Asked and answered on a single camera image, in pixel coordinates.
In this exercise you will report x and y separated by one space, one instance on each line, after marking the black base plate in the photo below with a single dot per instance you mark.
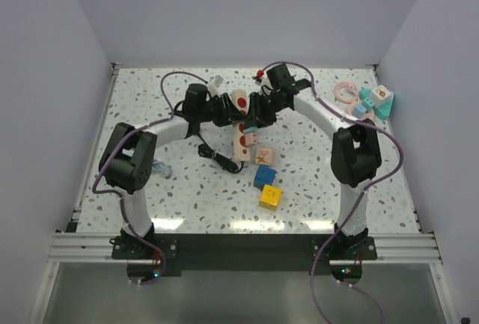
172 254

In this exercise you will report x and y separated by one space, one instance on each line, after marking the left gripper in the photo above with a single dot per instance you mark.
227 113

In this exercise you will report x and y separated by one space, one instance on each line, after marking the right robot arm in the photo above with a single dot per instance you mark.
355 153

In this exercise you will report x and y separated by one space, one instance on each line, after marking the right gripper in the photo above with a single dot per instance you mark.
257 115

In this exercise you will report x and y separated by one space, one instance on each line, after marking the pink round socket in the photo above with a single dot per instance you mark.
369 115

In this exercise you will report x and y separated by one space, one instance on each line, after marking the blue small plug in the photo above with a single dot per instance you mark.
359 110

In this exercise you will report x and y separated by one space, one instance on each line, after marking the white cube plug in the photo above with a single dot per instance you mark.
380 96

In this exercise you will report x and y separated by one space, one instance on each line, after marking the yellow cube socket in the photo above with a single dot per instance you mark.
270 197

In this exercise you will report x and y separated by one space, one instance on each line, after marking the blue cube plug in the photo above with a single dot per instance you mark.
264 176

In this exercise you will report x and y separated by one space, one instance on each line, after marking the teal plug on triangle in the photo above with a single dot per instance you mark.
368 103

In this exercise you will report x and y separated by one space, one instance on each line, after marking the pink small plug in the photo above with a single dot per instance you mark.
249 139

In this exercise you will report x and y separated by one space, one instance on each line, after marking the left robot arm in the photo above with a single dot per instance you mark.
127 162

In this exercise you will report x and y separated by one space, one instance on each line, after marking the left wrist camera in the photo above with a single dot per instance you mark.
214 84

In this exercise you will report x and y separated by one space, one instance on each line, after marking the pink cube plug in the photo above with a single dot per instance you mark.
264 155

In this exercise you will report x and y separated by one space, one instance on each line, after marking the teal triangular socket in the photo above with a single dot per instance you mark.
384 111

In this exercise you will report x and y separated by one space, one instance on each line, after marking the teal small plug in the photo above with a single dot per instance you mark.
250 129

